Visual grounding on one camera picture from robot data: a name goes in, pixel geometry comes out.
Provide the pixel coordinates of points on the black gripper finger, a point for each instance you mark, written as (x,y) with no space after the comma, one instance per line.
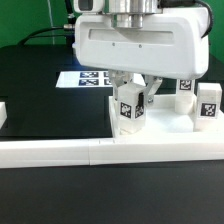
(152,85)
(119,78)

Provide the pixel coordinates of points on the white square tabletop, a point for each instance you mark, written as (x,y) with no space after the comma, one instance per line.
(162,122)

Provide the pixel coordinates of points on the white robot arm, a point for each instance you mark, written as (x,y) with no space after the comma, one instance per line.
(155,38)

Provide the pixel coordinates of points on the white sheet with tag markers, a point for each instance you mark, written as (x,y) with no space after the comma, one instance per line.
(89,79)

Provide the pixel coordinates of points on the white front fence bar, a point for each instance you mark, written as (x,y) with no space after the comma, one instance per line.
(47,153)

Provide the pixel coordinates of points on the white fence bar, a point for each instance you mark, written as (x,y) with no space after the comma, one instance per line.
(3,114)
(47,153)

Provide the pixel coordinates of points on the white left fence bar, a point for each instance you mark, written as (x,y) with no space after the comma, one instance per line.
(3,114)

